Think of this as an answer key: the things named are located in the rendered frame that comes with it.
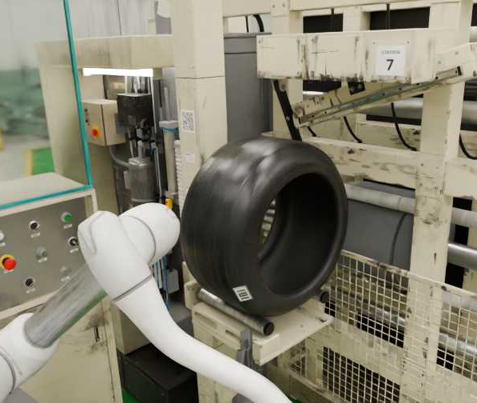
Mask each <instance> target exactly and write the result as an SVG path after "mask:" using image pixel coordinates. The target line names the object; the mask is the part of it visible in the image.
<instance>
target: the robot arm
mask: <svg viewBox="0 0 477 403"><path fill-rule="evenodd" d="M179 234H180V222H179V220H178V218H177V216H176V214H175V213H174V212H173V211H172V210H171V209H169V207H168V206H166V205H162V204H158V203H145V204H143V205H139V206H136V207H134V208H132V209H129V210H128V211H126V212H124V213H123V214H121V215H120V216H119V217H117V216H116V215H115V214H114V213H110V212H108V211H97V212H96V213H94V214H93V215H92V216H90V217H88V218H87V219H86V220H84V221H83V223H81V224H80V225H79V226H78V240H79V244H80V247H81V251H82V254H83V256H84V258H85V261H86V263H85V264H84V265H83V266H82V267H81V268H80V269H79V270H78V271H77V272H76V273H75V274H74V275H73V276H72V277H71V278H70V279H69V280H68V281H67V282H66V283H65V284H64V285H63V286H62V287H61V288H60V289H59V290H58V291H57V292H56V293H55V294H54V295H53V296H51V297H50V298H49V299H48V300H47V301H46V302H45V303H44V304H43V305H42V306H41V307H40V308H39V309H38V310H37V311H36V312H35V313H24V314H22V315H20V316H19V317H17V318H15V319H14V320H13V321H12V322H11V323H10V324H9V325H7V326H6V327H5V328H4V329H2V330H1V331H0V403H3V402H4V400H5V399H6V397H7V396H8V394H9V393H10V392H12V391H13V390H15V389H16V388H18V387H19V386H20V385H22V384H24V383H25V382H26V381H28V380H29V379H30V378H31V377H32V376H33V375H34V374H36V373H37V372H38V371H39V370H40V369H41V368H43V367H44V366H45V365H46V364H47V363H48V361H49V360H50V359H51V358H52V357H53V356H54V354H55V353H56V352H57V351H58V347H59V338H60V337H61V336H62V335H63V334H64V333H65V332H67V331H68V330H69V329H70V328H71V327H72V326H73V325H75V324H76V323H77V322H78V321H79V320H80V319H81V318H82V317H84V316H85V315H86V314H87V313H88V312H89V311H90V310H91V309H92V308H93V307H94V306H95V305H96V304H98V303H99V302H100V301H101V300H102V299H103V298H104V297H106V296H107V295H109V296H110V297H111V299H112V300H113V301H114V303H115V304H116V305H117V306H118V307H119V308H120V309H121V310H122V311H123V312H124V313H125V314H126V315H127V316H128V317H129V319H130V320H131V321H132V322H133V323H134V324H135V325H136V326H137V327H138V328H139V330H140V331H142V332H143V334H144V335H145V336H146V337H147V338H148V339H149V340H150V341H151V342H152V343H153V344H154V345H155V346H156V347H157V348H158V349H159V350H160V351H161V352H162V353H164V354H165V355H166V356H168V357H170V358H171V359H173V360H174V361H176V362H177V363H179V364H181V365H183V366H185V367H187V368H189V369H191V370H193V371H195V372H197V373H199V374H201V375H203V376H205V377H207V378H209V379H211V380H213V381H215V382H217V383H219V384H221V385H223V386H225V387H228V388H230V389H232V390H234V391H236V392H237V395H236V396H234V397H233V399H232V403H292V402H291V401H290V400H289V399H288V398H287V397H286V396H285V395H284V394H283V393H282V392H281V391H280V390H279V389H278V388H277V387H276V386H275V385H274V384H273V383H272V382H271V381H269V380H268V379H267V378H265V377H263V376H262V375H260V374H259V373H258V372H257V371H256V361H255V360H253V355H252V331H251V329H246V330H243V331H241V332H240V349H237V355H236V360H235V361H234V360H233V359H232V358H230V357H227V356H225V355H224V354H222V353H220V352H218V351H216V350H215V349H212V348H210V347H208V346H207V345H205V344H203V343H201V342H199V341H198V340H196V339H194V338H192V337H190V336H189V335H188V334H187V333H185V332H184V331H183V330H182V329H180V328H179V327H178V326H177V324H176V323H175V322H174V321H173V319H172V318H171V317H170V315H169V312H168V310H167V309H166V306H165V303H164V301H163V299H162V297H161V294H160V291H159V289H158V287H157V283H156V281H155V279H154V277H153V275H152V273H151V271H150V269H149V267H150V266H151V265H153V264H154V263H156V262H157V261H159V260H160V259H161V258H162V257H163V256H164V255H165V254H167V253H168V252H169V251H170V250H171V249H172V248H173V247H174V246H175V244H176V243H177V239H178V237H179Z"/></svg>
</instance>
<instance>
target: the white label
mask: <svg viewBox="0 0 477 403"><path fill-rule="evenodd" d="M233 290H234V292H235V294H236V295H237V297H238V299H239V301H240V302H241V301H247V300H250V299H252V296H251V294H250V292H249V291H248V289H247V287H246V285H243V286H240V287H236V288H233Z"/></svg>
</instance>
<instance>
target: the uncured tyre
mask: <svg viewBox="0 0 477 403"><path fill-rule="evenodd" d="M274 198H275V213H274V217H273V221H272V225H271V228H270V230H269V232H268V236H267V237H266V238H265V240H264V243H263V244H262V246H261V247H260V248H259V249H258V250H257V247H258V240H259V235H260V228H261V226H262V223H263V220H264V216H265V214H266V213H267V211H268V208H269V206H270V205H271V203H272V201H273V199H274ZM347 226H348V199H347V194H346V190H345V187H344V183H343V181H342V178H341V176H340V173H339V171H338V169H337V168H336V165H335V164H334V162H333V161H332V159H331V158H330V157H329V156H328V155H327V154H326V153H325V152H324V151H322V150H320V149H318V148H317V147H315V146H313V145H311V144H309V143H307V142H301V141H296V140H291V139H285V138H275V137H270V136H264V135H251V136H247V137H243V138H238V139H235V140H233V141H230V142H228V143H227V144H225V145H223V146H222V147H221V148H219V149H218V150H217V151H215V152H214V153H213V154H212V155H211V156H210V157H209V158H208V159H207V160H206V161H205V163H204V164H203V165H202V167H201V168H200V169H199V170H198V172H197V174H196V176H195V177H194V179H193V181H192V183H191V185H190V187H189V190H188V193H187V194H186V197H185V201H184V205H183V208H182V212H181V224H180V240H181V251H182V254H183V258H184V260H185V264H186V265H187V267H188V269H189V272H190V273H191V274H192V276H193V277H194V278H195V280H196V281H197V282H198V283H199V285H200V286H201V287H202V288H203V289H205V290H206V291H207V292H209V293H211V294H212V295H214V296H216V297H219V298H220V299H221V300H223V301H226V302H228V303H229V304H231V305H233V306H235V307H237V308H238V309H241V310H243V311H245V312H246V313H249V314H252V315H257V316H262V317H276V316H280V315H283V314H285V313H288V312H290V311H292V310H294V309H295V308H297V307H299V306H300V305H303V304H304V303H305V302H306V301H308V300H309V299H310V298H312V297H313V296H314V295H315V294H316V293H317V292H318V291H319V290H320V288H321V287H322V286H323V285H324V283H325V282H326V281H327V280H328V278H329V276H330V274H331V273H332V271H333V269H334V267H335V265H336V263H337V261H338V259H339V256H340V253H341V250H342V248H343V245H344V239H345V236H346V231H347ZM243 285H246V287H247V289H248V291H249V292H250V294H251V296H252V299H250V300H247V301H241V302H240V301H239V299H238V297H237V295H236V294H235V292H234V290H233V288H236V287H240V286H243Z"/></svg>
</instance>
